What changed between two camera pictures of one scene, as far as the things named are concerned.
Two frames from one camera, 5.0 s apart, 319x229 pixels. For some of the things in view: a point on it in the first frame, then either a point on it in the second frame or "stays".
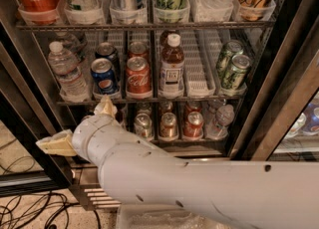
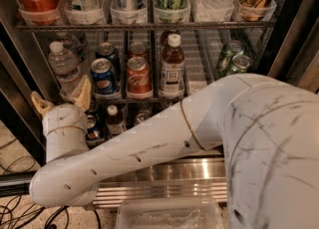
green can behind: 231,48 stays
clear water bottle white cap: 68,70 stays
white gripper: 87,133 -> 64,115
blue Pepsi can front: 102,71 stays
